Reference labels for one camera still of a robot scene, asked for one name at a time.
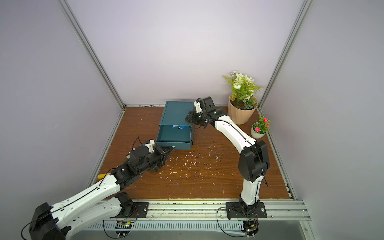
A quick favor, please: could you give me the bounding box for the teal top drawer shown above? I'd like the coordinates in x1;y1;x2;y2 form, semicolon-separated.
156;125;194;150

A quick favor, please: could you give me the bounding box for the teal three-drawer cabinet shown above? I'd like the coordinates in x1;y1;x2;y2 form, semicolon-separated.
160;101;195;127

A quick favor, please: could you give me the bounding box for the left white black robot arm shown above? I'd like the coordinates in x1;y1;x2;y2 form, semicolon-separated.
26;142;174;240

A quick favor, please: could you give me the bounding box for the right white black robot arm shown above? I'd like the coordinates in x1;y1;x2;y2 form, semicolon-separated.
186;97;270;216

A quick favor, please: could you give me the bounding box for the large white-flower potted plant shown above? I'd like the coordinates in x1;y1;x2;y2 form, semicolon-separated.
224;71;264;125

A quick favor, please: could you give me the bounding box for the teal garden hand rake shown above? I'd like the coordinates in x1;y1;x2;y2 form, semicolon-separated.
97;173;109;180

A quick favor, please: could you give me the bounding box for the small pink-flower potted plant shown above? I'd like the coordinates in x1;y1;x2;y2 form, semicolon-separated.
251;116;270;139

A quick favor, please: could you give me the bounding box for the left electronics board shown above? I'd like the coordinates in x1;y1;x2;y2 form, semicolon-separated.
115;221;133;238

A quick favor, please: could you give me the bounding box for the electronics board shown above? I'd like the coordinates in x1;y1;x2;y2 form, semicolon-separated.
115;221;133;238
243;219;260;238

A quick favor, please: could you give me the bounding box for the right electronics board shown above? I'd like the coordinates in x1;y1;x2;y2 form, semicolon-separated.
243;219;260;238

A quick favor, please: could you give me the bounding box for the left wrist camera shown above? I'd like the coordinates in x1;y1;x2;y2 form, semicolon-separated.
145;140;155;154

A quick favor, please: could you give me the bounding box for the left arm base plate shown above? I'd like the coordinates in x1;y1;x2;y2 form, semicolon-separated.
115;202;149;219

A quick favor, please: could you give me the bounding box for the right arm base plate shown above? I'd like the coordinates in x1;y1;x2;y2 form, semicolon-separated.
226;201;268;220

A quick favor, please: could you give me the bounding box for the aluminium front rail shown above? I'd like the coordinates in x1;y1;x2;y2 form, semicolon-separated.
74;199;311;222

